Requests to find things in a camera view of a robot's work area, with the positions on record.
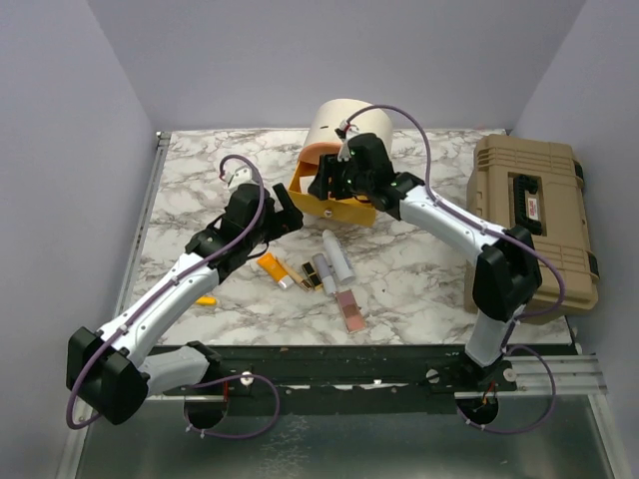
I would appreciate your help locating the yellow small tube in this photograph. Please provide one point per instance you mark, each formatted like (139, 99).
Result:
(207, 301)

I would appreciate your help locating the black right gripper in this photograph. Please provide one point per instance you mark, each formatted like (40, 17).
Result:
(330, 166)

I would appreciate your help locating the orange sunscreen tube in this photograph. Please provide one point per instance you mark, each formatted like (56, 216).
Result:
(274, 269)

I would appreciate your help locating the cream round drawer organizer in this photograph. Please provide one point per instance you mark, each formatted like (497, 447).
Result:
(322, 137)

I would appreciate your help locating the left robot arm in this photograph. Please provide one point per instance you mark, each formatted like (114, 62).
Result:
(110, 368)

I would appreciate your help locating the aluminium frame rail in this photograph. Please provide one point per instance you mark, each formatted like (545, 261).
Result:
(566, 375)

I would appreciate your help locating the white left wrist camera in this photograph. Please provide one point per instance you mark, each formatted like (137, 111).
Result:
(240, 176)

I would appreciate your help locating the lavender white bottle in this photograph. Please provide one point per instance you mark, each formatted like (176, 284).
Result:
(325, 275)

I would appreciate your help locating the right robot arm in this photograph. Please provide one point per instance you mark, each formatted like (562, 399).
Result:
(506, 270)

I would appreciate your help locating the white blue tube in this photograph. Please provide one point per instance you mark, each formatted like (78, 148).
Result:
(338, 258)

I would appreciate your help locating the tan plastic tool case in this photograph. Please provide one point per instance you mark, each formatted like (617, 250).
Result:
(539, 186)

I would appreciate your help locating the black gold lipstick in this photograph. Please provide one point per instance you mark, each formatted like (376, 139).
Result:
(312, 276)

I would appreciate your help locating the rose gold eyeshadow palette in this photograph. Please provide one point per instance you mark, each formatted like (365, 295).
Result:
(350, 311)

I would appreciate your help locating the gold cream tube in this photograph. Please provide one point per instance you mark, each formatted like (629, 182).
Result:
(298, 279)

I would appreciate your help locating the yellow drawer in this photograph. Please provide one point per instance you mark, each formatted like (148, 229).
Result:
(350, 211)

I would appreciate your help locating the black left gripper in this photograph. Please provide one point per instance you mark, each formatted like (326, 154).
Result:
(287, 221)

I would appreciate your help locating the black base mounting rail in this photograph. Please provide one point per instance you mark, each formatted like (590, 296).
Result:
(342, 380)

